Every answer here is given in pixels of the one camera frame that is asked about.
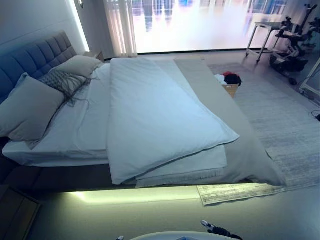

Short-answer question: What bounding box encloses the wooden nightstand with panels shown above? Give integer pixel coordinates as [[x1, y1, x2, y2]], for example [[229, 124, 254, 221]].
[[0, 184, 43, 240]]

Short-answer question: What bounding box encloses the white metal frame stand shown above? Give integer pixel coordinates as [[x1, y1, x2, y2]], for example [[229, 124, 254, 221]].
[[299, 58, 320, 101]]

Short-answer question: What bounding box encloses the large bright window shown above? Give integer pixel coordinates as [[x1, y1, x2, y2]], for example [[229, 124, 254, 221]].
[[129, 0, 291, 55]]

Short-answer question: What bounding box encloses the white duvet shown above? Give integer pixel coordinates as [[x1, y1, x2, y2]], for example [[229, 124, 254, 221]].
[[106, 56, 241, 186]]

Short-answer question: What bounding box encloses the tufted upholstered headboard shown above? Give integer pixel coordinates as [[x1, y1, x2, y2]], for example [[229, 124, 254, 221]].
[[0, 30, 78, 105]]

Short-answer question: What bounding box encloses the streaked grey area rug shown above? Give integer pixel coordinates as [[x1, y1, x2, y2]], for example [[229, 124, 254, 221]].
[[196, 62, 320, 207]]

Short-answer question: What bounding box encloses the black garment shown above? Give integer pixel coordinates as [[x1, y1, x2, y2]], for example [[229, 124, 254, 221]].
[[224, 74, 243, 86]]

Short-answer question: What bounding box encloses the plain beige pillow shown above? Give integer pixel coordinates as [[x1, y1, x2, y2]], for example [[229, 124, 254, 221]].
[[0, 72, 66, 150], [55, 55, 102, 77]]

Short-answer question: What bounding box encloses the white fitted mattress sheet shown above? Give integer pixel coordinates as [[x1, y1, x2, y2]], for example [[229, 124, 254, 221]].
[[1, 63, 112, 167]]

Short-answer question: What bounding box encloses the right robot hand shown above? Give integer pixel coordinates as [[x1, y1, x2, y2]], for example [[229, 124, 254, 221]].
[[201, 219, 243, 240]]

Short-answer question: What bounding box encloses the sheer striped curtain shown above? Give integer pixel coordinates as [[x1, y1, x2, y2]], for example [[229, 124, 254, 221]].
[[103, 0, 138, 56]]

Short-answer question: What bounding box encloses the vertical wall light strip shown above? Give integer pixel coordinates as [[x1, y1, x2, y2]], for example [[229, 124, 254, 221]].
[[71, 0, 90, 51]]

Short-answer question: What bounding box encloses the dark upholstered bed frame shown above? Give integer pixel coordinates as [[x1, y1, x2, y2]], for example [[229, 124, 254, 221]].
[[0, 136, 253, 195]]

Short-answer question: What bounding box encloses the taupe bedspread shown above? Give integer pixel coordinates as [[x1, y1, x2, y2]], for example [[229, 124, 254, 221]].
[[149, 56, 287, 187]]

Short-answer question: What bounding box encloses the fringed woven decorative pillow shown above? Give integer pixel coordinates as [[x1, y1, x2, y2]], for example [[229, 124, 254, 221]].
[[38, 69, 91, 109]]

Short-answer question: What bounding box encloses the black wheeled robot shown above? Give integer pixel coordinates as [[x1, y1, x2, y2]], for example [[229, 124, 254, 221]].
[[269, 3, 318, 73]]

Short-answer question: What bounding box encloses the white side table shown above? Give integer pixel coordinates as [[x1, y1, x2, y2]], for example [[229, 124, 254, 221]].
[[245, 21, 285, 63]]

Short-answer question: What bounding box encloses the tan laundry basket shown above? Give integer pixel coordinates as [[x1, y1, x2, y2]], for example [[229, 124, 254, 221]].
[[221, 83, 240, 100]]

